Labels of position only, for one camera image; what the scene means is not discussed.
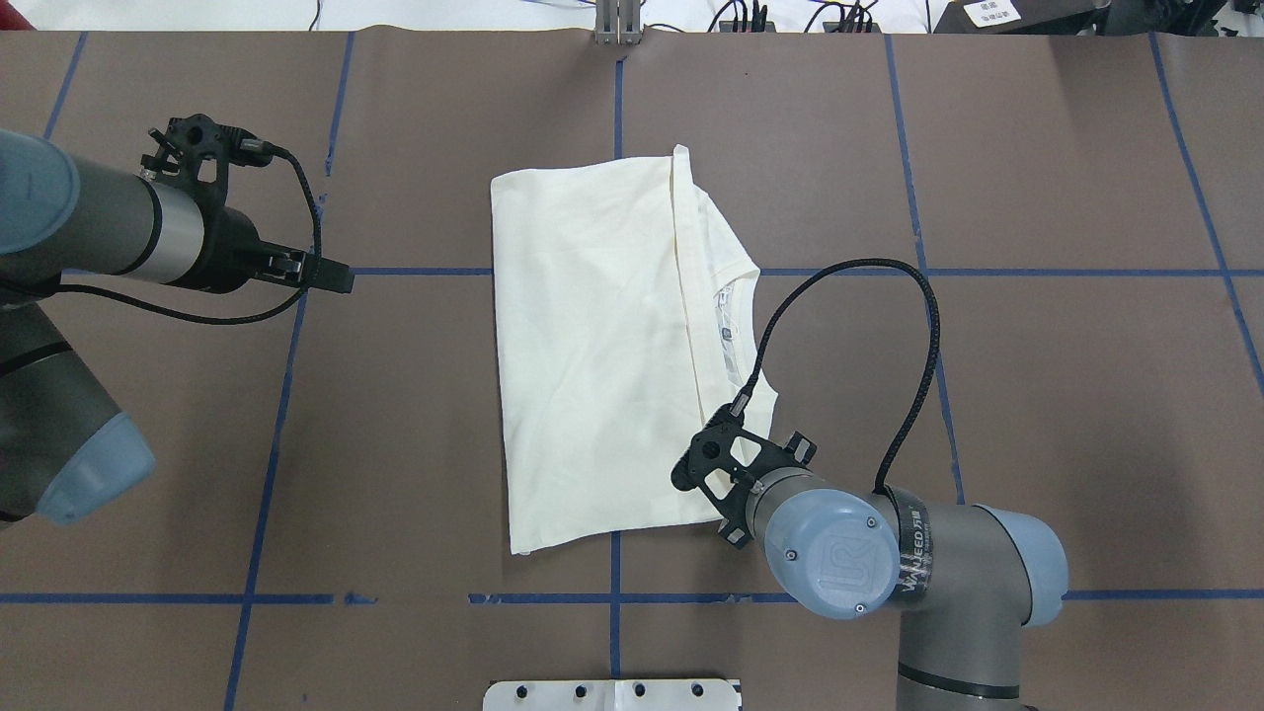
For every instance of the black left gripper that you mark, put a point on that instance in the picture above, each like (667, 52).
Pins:
(233, 252)

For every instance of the cream long-sleeve cat shirt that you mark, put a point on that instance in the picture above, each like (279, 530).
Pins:
(623, 305)

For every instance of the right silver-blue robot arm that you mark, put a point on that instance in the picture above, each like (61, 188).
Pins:
(966, 580)

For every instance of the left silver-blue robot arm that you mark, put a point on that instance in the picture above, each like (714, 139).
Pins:
(163, 239)

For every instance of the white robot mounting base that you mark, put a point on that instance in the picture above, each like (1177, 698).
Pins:
(615, 694)

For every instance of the black labelled box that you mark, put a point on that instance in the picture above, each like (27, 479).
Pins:
(1015, 18)

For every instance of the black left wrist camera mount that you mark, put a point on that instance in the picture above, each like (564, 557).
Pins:
(198, 152)

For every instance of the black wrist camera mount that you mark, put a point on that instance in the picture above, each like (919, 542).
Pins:
(733, 467)
(198, 152)

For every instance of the aluminium frame post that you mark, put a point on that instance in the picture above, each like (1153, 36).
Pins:
(618, 22)

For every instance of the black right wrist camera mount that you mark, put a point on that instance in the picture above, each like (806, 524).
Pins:
(733, 467)

